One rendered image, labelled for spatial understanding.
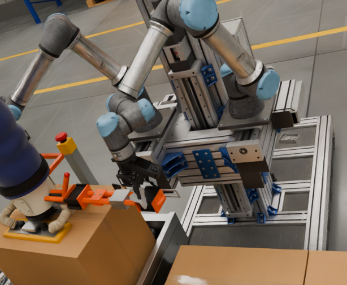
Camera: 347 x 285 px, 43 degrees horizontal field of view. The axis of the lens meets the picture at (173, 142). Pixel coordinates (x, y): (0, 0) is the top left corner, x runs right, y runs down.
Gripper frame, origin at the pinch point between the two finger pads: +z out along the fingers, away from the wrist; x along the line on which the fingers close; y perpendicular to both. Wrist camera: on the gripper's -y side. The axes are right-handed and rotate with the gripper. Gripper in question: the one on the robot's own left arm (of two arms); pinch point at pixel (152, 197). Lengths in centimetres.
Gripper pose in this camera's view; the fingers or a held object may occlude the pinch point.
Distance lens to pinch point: 160.4
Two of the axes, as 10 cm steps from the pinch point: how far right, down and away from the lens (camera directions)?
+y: -8.5, 0.4, 5.3
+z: 3.6, 7.8, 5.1
